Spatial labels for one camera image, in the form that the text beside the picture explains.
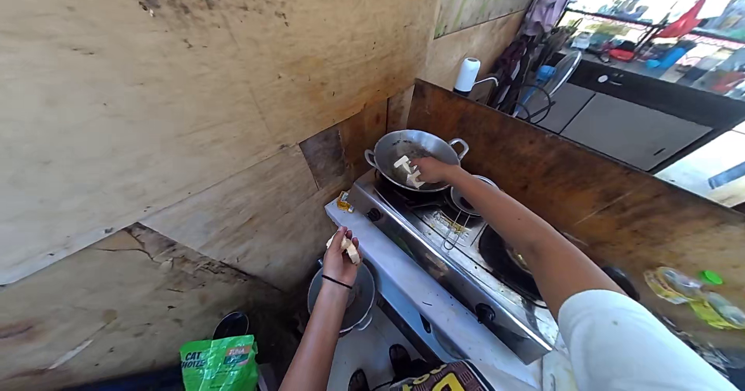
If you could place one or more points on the person's right hand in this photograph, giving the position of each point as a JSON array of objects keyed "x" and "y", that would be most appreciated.
[{"x": 432, "y": 170}]

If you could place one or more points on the person's left hand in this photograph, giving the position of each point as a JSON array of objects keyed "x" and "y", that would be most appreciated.
[{"x": 339, "y": 267}]

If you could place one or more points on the person's right fingers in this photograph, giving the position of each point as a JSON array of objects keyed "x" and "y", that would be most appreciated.
[{"x": 417, "y": 164}]

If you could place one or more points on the person's left fingers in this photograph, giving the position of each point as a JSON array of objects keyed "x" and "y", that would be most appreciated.
[{"x": 339, "y": 238}]

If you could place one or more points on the white tofu pieces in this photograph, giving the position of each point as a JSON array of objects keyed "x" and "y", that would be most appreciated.
[{"x": 352, "y": 253}]

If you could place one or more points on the person's left forearm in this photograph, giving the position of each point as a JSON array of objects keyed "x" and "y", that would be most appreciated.
[{"x": 320, "y": 333}]

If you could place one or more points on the person's right forearm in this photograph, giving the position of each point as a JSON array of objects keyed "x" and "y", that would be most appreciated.
[{"x": 518, "y": 228}]

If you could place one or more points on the white tofu strip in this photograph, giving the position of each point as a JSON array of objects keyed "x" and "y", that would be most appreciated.
[
  {"x": 415, "y": 179},
  {"x": 401, "y": 161}
]

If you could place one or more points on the yellow plastic packet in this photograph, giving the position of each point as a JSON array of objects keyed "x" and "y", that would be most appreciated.
[{"x": 344, "y": 203}]

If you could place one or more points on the silver gas stove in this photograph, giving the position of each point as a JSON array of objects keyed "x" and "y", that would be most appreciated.
[{"x": 407, "y": 223}]

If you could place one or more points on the grey metal pot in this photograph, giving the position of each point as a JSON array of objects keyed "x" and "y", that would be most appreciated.
[{"x": 362, "y": 301}]

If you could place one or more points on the white water dispenser pump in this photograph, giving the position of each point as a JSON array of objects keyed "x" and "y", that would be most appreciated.
[{"x": 467, "y": 75}]

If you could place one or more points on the black round burner pan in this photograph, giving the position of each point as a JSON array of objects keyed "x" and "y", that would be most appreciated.
[{"x": 494, "y": 260}]

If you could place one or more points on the person's legs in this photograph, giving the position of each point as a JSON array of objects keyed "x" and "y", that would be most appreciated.
[{"x": 399, "y": 356}]

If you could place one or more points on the small black pan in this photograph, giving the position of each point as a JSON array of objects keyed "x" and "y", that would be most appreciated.
[{"x": 231, "y": 326}]

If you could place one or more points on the person's body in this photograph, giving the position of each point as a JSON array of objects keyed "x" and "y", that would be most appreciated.
[{"x": 445, "y": 379}]

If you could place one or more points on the green cat food bag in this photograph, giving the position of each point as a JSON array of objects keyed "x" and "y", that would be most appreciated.
[{"x": 219, "y": 370}]

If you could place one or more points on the brown wooden partition board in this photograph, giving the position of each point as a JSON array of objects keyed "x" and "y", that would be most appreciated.
[{"x": 593, "y": 196}]

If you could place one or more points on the purple patterned curtain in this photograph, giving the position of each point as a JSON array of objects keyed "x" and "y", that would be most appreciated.
[{"x": 549, "y": 1}]

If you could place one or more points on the red cloth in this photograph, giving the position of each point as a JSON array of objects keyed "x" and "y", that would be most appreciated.
[{"x": 684, "y": 23}]

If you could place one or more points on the bright green cap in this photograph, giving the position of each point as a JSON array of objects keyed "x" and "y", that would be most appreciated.
[{"x": 710, "y": 277}]

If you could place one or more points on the grey cabinet with black frame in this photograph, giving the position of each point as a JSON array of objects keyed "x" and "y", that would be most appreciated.
[{"x": 637, "y": 124}]

